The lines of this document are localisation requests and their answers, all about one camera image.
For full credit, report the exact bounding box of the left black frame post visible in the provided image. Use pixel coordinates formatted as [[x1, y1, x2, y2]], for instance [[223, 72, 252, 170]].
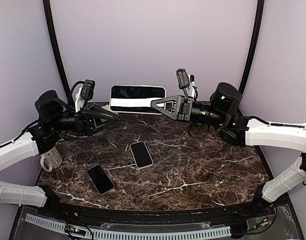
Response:
[[42, 0, 70, 99]]

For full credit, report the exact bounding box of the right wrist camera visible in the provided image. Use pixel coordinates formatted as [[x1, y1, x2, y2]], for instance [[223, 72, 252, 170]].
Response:
[[176, 68, 198, 100]]

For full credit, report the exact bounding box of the black front rail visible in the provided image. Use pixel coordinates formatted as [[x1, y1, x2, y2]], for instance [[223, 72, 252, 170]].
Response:
[[37, 202, 268, 226]]

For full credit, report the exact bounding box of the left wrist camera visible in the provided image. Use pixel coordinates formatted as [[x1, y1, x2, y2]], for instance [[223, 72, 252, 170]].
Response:
[[74, 79, 95, 113]]

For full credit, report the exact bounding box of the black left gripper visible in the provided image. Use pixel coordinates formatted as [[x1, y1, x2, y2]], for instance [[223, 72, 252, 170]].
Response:
[[49, 104, 118, 137]]

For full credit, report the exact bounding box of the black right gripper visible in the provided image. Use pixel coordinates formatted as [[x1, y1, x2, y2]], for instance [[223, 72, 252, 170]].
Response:
[[151, 93, 227, 127]]

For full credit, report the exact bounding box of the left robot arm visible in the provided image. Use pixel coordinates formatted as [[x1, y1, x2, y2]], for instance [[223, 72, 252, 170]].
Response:
[[0, 90, 119, 218]]

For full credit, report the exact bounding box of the right black frame post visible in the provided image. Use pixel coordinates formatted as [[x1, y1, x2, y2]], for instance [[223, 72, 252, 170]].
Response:
[[239, 0, 265, 94]]

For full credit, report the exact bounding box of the white scalloped bowl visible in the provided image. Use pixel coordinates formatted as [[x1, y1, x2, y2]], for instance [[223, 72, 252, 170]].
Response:
[[101, 105, 111, 111]]

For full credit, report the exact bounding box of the white patterned mug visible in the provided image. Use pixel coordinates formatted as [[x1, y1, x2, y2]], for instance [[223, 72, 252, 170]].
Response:
[[40, 146, 62, 173]]

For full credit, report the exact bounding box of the left phone in clear case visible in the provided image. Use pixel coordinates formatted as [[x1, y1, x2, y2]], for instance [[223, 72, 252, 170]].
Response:
[[87, 164, 115, 195]]

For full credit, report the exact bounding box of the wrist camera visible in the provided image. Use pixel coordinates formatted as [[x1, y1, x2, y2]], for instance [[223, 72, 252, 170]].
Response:
[[74, 79, 95, 113], [176, 68, 198, 100]]

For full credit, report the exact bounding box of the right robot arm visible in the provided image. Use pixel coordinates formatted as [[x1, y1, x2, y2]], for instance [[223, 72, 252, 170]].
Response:
[[151, 82, 306, 217]]

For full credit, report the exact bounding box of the black frame post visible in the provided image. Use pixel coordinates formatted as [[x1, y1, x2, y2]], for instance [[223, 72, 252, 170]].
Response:
[[239, 0, 265, 94], [42, 0, 70, 99]]

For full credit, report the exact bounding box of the white phone case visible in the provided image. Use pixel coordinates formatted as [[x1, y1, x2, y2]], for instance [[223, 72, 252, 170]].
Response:
[[109, 85, 166, 115]]

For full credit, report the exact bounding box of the small circuit board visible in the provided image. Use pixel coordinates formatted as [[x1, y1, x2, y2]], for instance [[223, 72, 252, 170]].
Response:
[[64, 224, 86, 237]]

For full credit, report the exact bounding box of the white slotted cable duct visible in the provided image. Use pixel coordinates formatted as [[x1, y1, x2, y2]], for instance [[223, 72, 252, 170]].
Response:
[[24, 213, 232, 240]]

